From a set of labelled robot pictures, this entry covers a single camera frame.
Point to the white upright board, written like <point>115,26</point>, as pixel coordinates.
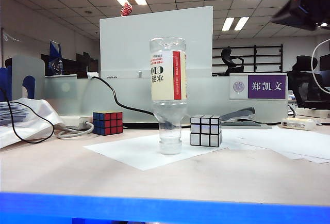
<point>123,43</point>

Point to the grey stapler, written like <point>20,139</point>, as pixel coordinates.
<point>238,115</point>

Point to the stack of printed papers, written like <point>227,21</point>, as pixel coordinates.
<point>13,113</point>

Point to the blue crystal trophy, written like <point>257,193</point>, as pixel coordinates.
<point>55,58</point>

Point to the blue edge strip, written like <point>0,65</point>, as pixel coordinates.
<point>165,208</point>

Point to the clear plastic bottle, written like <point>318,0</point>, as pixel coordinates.
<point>167,79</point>

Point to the coloured Rubik's cube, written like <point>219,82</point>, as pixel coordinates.
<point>107,123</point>

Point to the black wall shelf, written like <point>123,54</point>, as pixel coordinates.
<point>268,58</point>

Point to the black office chair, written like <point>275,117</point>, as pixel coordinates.
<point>229,60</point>
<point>306,87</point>

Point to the silver mirror cube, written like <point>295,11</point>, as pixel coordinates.
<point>206,131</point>

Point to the purple white name plate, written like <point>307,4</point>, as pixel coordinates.
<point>266,86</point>

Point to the white plastic bag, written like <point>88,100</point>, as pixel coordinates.
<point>38,115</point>

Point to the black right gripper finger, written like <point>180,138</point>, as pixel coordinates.
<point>294,16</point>

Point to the red hanging ornament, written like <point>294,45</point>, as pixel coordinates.
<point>126,8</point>

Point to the large white paper sheet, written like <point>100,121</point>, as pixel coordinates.
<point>283,141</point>

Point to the frosted glass desk partition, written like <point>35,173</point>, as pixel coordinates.
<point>103,97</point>

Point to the white power strip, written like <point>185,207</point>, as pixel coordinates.
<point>74,120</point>

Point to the blue white file holder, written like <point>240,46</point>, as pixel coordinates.
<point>25,66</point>

